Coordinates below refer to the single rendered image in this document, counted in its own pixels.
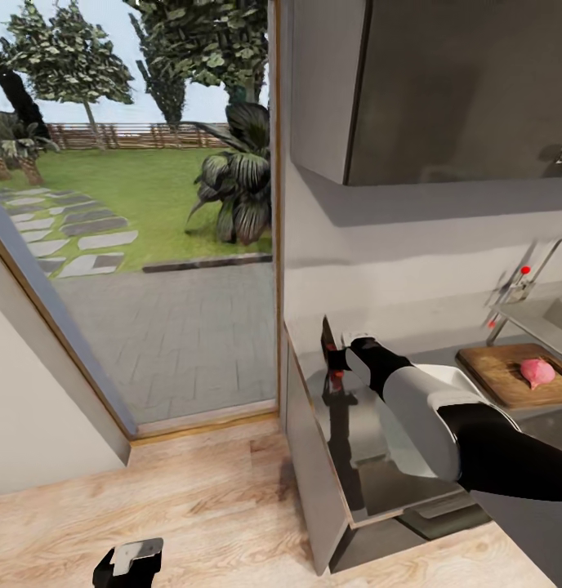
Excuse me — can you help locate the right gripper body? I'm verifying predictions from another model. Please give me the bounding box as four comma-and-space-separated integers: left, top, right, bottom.
328, 349, 349, 370

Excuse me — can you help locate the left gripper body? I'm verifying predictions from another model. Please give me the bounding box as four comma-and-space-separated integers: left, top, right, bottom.
95, 556, 154, 588

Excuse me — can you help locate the vidalia onion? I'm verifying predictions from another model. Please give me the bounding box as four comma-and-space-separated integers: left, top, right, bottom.
521, 358, 555, 389

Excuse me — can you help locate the cutting board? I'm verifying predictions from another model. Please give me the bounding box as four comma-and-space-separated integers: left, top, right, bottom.
457, 343, 562, 408

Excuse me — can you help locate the parer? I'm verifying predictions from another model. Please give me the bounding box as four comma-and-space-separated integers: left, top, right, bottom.
322, 317, 344, 377

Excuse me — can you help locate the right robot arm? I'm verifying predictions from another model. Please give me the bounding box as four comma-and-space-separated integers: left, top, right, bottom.
328, 331, 562, 588

